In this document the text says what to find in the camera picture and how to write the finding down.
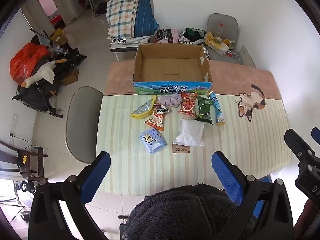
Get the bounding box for black stroller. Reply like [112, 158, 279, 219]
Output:
[12, 30, 88, 119]

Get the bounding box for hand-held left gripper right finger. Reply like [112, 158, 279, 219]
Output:
[211, 151, 294, 240]

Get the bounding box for red snack packet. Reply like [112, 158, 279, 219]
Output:
[178, 92, 198, 117]

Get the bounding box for small brown label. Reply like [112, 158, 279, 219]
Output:
[172, 144, 192, 153]

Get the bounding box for blue snack packet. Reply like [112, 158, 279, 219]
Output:
[206, 91, 225, 126]

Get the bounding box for pink grey socks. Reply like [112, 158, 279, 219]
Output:
[157, 94, 182, 110]

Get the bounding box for yellow silver snack packet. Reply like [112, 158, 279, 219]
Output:
[132, 99, 157, 119]

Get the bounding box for grey padded chair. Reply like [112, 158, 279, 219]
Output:
[206, 13, 244, 62]

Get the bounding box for plaid bedding bundle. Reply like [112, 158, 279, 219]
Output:
[106, 0, 159, 39]

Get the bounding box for person's right forearm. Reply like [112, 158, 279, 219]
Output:
[294, 198, 320, 240]

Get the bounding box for yellow box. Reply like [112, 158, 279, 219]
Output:
[49, 27, 68, 46]

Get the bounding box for yellow plastic bag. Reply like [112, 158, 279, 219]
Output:
[204, 32, 225, 49]

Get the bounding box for pink suitcase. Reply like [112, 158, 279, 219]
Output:
[155, 28, 179, 43]

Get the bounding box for white wall socket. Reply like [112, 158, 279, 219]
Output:
[10, 114, 18, 137]

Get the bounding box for orange panda snack packet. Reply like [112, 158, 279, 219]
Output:
[144, 102, 170, 132]

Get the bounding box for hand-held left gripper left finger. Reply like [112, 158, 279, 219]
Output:
[28, 151, 112, 240]

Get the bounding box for black white patterned bag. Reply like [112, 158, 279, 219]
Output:
[178, 27, 207, 46]

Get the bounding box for white board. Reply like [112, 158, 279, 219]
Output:
[237, 45, 257, 68]

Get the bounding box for green snack packet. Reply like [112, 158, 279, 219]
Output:
[194, 95, 213, 125]

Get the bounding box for blue tissue pack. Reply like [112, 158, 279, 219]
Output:
[139, 127, 168, 155]

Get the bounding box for white plastic bag pack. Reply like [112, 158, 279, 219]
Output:
[173, 117, 205, 147]

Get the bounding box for grey plastic chair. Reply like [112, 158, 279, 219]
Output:
[65, 86, 104, 165]

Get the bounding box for white packet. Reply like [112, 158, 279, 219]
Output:
[215, 42, 230, 55]

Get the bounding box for folding bed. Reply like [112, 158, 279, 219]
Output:
[109, 36, 153, 62]

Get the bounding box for dark fleece garment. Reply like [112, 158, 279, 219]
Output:
[120, 183, 258, 240]

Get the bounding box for brown cardboard box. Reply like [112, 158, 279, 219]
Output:
[61, 66, 80, 86]

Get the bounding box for orange plastic bag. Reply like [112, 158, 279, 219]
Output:
[9, 42, 49, 85]

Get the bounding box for clear plastic bottle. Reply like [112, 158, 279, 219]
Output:
[215, 23, 225, 39]

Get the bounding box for white goose plush toy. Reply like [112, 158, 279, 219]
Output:
[20, 59, 68, 88]

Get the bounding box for dark wooden chair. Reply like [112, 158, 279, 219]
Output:
[0, 140, 48, 182]

